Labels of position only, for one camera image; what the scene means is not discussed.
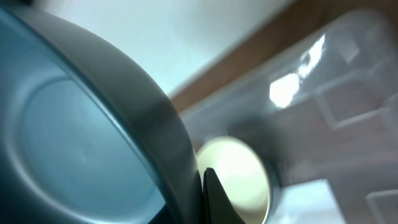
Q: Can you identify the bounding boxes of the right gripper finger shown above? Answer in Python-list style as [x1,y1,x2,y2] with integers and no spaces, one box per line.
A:
[203,168,244,224]

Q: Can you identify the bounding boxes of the large cream bowl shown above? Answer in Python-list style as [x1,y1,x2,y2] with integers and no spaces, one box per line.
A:
[197,136,271,224]

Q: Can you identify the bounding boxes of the large dark blue bowl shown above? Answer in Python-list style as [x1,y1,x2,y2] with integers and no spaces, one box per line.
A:
[264,161,280,223]

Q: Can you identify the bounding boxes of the clear plastic storage bin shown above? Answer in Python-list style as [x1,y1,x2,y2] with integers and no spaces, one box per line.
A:
[182,10,397,223]

